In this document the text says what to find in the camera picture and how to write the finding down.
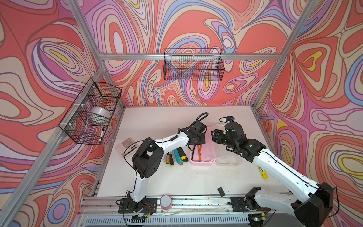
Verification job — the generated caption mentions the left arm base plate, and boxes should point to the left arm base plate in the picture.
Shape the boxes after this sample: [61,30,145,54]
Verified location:
[115,197,158,214]

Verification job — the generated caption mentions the orange pencil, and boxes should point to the orange pencil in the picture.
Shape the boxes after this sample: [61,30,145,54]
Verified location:
[198,145,202,162]

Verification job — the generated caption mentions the small black clip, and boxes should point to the small black clip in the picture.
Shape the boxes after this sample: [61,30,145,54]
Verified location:
[217,187,226,197]

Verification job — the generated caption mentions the yellow black utility knife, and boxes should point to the yellow black utility knife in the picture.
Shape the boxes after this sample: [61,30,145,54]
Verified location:
[177,148,189,162]

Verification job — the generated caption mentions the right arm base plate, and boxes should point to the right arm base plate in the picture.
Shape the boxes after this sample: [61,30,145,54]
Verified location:
[227,197,271,213]

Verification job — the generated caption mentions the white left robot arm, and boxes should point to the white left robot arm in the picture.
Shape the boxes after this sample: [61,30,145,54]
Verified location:
[129,112,209,203]

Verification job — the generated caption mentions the grey duct tape roll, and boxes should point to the grey duct tape roll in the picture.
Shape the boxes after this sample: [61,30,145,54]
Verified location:
[88,107,111,125]

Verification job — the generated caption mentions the black wire basket left wall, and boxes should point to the black wire basket left wall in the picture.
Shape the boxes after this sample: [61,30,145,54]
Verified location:
[59,79,122,145]

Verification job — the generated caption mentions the yellow black screwdriver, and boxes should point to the yellow black screwdriver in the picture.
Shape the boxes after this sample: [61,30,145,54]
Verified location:
[169,152,174,166]

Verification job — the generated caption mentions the yellow glue stick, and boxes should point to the yellow glue stick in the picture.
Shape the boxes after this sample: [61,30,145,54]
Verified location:
[259,166,268,179]

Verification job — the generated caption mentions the teal utility knife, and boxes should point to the teal utility knife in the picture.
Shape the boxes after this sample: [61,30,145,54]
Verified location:
[174,149,183,165]

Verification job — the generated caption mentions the black wire basket back wall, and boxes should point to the black wire basket back wall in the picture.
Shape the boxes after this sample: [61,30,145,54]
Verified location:
[163,47,225,81]

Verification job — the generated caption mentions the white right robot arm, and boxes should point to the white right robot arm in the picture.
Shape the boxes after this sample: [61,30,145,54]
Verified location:
[211,116,334,227]

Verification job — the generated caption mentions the black marker in basket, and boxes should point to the black marker in basket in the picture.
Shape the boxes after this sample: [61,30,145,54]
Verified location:
[98,126,105,144]

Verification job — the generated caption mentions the black wire basket wall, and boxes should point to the black wire basket wall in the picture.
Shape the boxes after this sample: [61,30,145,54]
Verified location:
[163,47,225,81]
[59,79,122,145]

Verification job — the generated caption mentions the pink white calculator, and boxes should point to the pink white calculator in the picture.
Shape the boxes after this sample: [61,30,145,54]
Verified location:
[115,138,139,157]

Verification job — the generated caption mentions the pink plastic tool box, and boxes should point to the pink plastic tool box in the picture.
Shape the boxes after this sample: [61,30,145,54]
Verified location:
[190,129,243,167]

